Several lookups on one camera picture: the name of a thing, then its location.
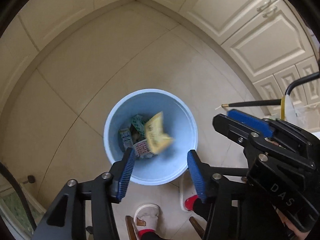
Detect yellow paper bag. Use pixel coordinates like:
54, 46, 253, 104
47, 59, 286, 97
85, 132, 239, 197
145, 112, 174, 155

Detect green snack bag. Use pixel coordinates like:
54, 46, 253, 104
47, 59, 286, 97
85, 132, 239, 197
131, 114, 146, 137

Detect red white checkered packet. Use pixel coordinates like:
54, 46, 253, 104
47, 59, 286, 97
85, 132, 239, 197
133, 139, 153, 159

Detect white slipper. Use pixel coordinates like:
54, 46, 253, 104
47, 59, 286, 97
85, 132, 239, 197
133, 203, 160, 233

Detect blue plastic trash bucket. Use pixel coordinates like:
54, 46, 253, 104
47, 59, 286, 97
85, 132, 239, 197
103, 89, 198, 186

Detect milk carton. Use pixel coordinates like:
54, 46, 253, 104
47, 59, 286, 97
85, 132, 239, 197
119, 128, 133, 150

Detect lower cream cabinets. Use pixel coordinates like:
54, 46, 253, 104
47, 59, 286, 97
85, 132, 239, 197
1, 0, 318, 113

